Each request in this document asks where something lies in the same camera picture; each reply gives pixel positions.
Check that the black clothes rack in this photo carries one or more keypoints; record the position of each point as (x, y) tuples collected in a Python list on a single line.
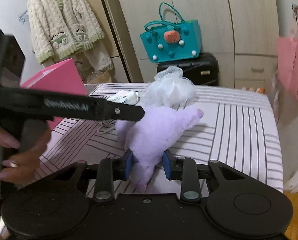
[(117, 42)]

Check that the pink cardboard box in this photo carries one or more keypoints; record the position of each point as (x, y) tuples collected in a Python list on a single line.
[(62, 77)]

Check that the teal felt handbag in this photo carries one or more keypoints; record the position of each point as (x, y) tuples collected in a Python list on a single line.
[(167, 41)]

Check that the person's left hand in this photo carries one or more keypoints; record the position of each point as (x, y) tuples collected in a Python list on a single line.
[(20, 168)]

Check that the small white tissue pack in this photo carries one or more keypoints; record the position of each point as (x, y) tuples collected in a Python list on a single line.
[(125, 97)]

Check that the purple plush toy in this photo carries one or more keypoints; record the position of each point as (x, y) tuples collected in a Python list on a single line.
[(148, 139)]

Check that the cream knitted cardigan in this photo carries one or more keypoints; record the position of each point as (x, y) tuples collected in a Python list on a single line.
[(61, 28)]

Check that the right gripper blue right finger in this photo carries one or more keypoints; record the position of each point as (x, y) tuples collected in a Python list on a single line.
[(185, 170)]

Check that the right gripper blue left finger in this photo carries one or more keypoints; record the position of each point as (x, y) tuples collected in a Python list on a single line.
[(110, 170)]

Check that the white mesh bath sponge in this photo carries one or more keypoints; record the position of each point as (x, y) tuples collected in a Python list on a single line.
[(170, 89)]

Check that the black suitcase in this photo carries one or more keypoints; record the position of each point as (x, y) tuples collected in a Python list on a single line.
[(202, 70)]

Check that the beige wooden wardrobe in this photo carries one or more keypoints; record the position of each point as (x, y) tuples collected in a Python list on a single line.
[(241, 34)]

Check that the pink paper bag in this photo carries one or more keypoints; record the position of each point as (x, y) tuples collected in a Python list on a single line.
[(288, 58)]

